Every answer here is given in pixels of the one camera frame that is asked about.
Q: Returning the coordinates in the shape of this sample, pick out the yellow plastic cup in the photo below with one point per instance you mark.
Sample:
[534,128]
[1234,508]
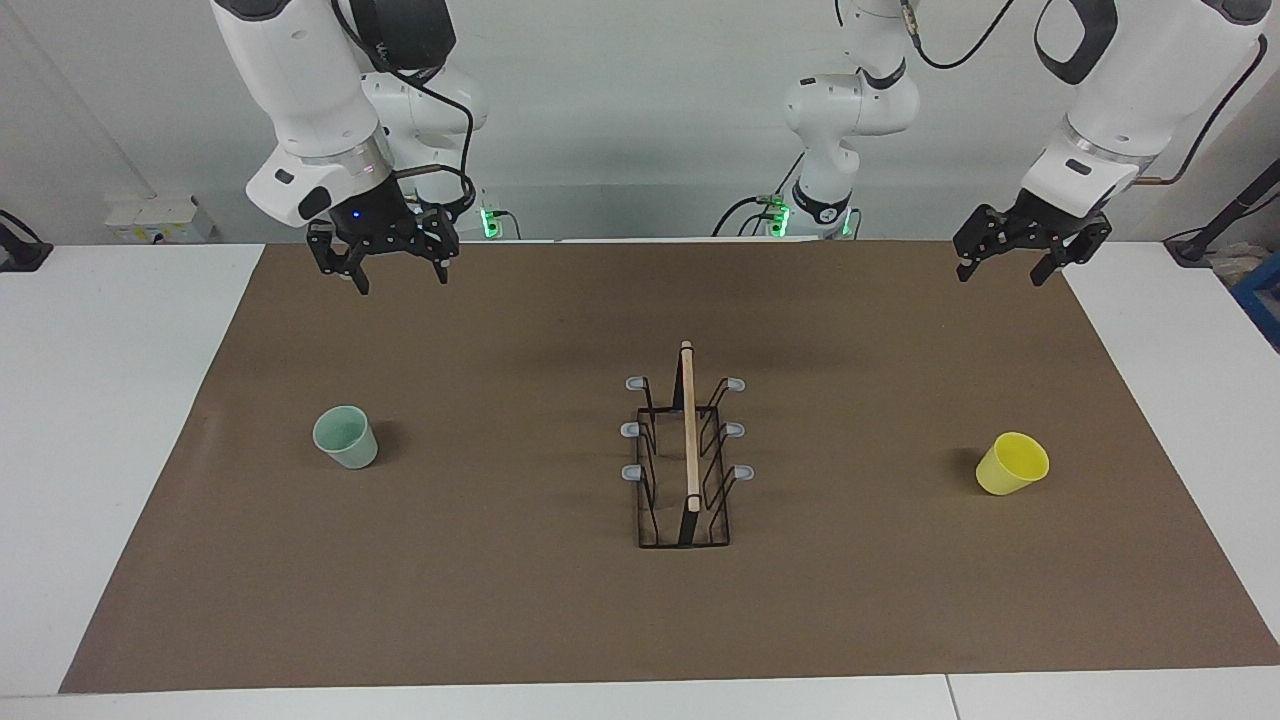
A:
[1010,468]

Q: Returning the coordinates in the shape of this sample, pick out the white power strip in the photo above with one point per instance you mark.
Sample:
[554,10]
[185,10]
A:
[155,218]

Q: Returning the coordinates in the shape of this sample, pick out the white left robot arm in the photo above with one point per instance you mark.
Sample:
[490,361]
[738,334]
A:
[1130,90]

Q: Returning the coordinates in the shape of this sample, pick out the black slanted stand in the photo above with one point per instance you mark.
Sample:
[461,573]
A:
[1215,225]

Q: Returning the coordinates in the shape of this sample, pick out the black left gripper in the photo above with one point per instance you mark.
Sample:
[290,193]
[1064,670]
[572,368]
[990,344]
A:
[1050,225]

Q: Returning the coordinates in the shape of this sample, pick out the brown table mat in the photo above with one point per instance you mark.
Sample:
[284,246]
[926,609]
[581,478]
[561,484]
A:
[500,580]

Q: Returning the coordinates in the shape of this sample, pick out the blue box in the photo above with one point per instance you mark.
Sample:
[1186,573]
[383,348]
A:
[1262,295]

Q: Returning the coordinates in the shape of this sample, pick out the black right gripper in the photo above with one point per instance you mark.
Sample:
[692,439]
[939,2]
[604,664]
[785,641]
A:
[380,225]

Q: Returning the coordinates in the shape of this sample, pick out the pale green plastic cup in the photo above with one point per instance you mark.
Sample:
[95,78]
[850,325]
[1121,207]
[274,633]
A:
[350,445]

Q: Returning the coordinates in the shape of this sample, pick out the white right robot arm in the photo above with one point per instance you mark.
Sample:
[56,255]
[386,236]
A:
[300,80]

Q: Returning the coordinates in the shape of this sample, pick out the black clamp mount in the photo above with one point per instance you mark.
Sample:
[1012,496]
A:
[20,250]

